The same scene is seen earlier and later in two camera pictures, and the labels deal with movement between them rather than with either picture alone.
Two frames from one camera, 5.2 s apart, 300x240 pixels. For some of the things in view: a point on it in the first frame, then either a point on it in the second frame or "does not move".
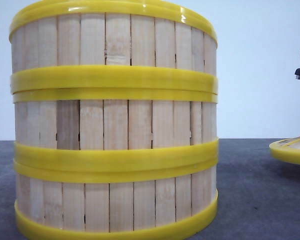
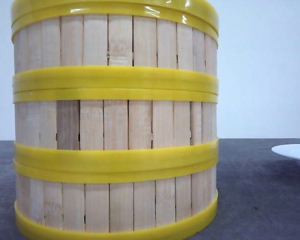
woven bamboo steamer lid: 295,150 → 203,15
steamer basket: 70,45 does not move
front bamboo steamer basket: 161,199 does not move
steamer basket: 115,128 does not move
